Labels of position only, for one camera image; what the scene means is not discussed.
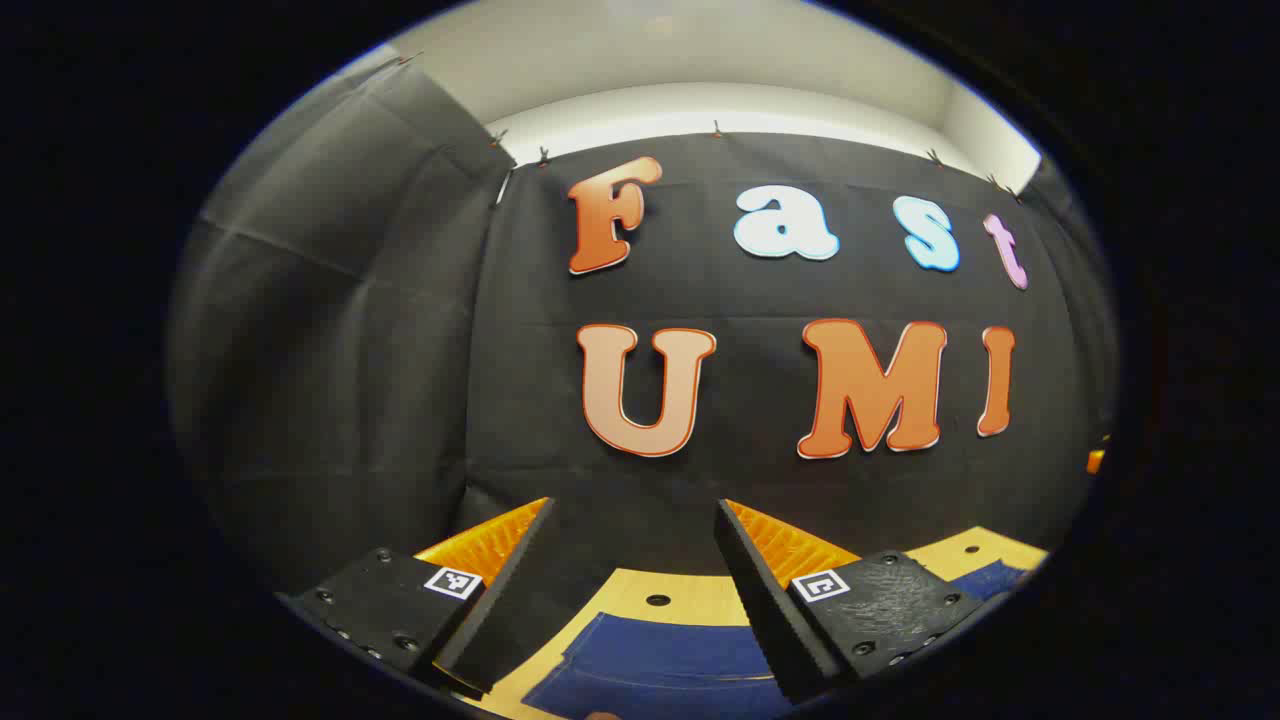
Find black backdrop cloth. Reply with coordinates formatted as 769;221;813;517
168;60;1119;641

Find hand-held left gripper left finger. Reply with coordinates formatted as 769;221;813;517
290;497;557;696

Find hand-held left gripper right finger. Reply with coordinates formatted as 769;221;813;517
714;499;986;704

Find blue denim jeans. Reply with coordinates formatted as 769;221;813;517
520;560;1031;720

